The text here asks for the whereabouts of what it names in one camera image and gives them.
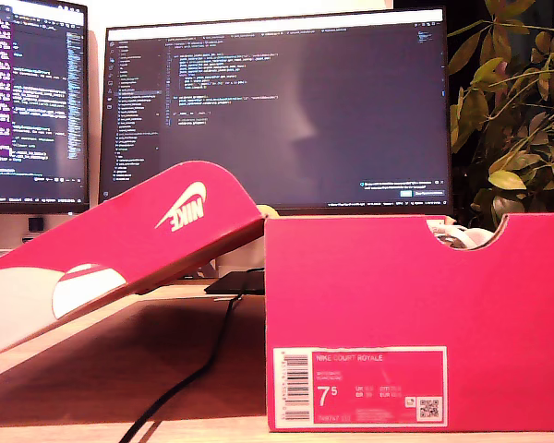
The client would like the monitor with purple terminal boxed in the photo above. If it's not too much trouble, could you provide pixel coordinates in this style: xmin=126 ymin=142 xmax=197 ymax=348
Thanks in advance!
xmin=0 ymin=0 xmax=90 ymax=215

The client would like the wide monitor with code editor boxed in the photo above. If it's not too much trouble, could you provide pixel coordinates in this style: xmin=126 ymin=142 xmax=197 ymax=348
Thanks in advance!
xmin=98 ymin=6 xmax=454 ymax=217

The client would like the black table cable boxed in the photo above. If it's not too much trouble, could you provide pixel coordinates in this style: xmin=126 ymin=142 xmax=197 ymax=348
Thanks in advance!
xmin=118 ymin=267 xmax=265 ymax=443

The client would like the black monitor stand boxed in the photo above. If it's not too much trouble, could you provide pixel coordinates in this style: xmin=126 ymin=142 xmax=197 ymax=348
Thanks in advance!
xmin=204 ymin=270 xmax=266 ymax=296

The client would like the red Nike shoebox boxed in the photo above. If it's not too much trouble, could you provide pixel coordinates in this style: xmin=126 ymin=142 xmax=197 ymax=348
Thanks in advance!
xmin=0 ymin=160 xmax=554 ymax=434

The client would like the green leafy houseplant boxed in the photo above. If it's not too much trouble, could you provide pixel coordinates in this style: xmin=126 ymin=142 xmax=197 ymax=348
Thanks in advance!
xmin=447 ymin=0 xmax=554 ymax=232

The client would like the white shoe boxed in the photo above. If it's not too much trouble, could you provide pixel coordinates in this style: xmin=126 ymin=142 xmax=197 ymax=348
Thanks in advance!
xmin=427 ymin=219 xmax=496 ymax=251

